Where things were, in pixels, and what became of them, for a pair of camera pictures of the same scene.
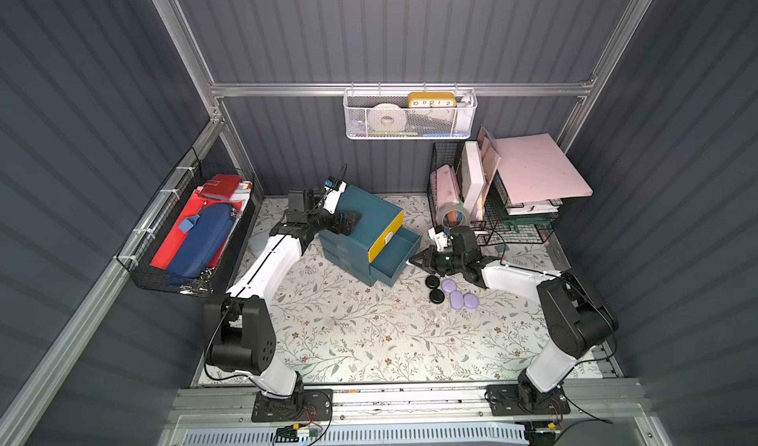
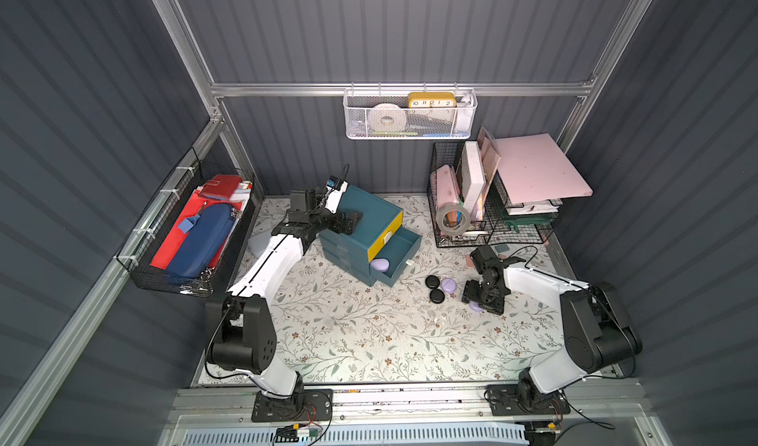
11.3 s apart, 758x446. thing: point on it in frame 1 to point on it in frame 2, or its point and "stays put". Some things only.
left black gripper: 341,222 stays put
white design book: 474,182 stays put
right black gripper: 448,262 to 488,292
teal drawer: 390,261 stays put
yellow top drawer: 387,235 stays put
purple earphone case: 456,299 to 381,264
